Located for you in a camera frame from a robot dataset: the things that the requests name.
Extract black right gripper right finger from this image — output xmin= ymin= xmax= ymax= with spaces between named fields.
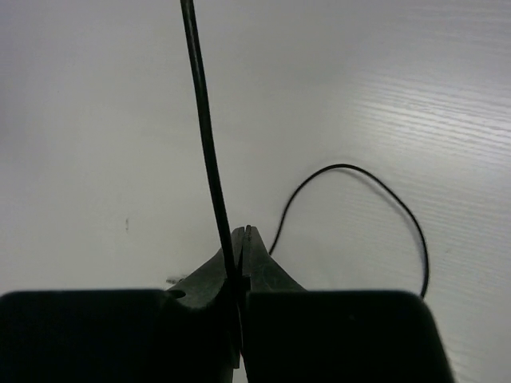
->
xmin=241 ymin=226 xmax=454 ymax=382

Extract thin black headphone cable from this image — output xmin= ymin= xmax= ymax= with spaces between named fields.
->
xmin=179 ymin=0 xmax=429 ymax=298

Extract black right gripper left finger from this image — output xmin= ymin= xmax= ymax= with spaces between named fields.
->
xmin=0 ymin=227 xmax=245 ymax=383

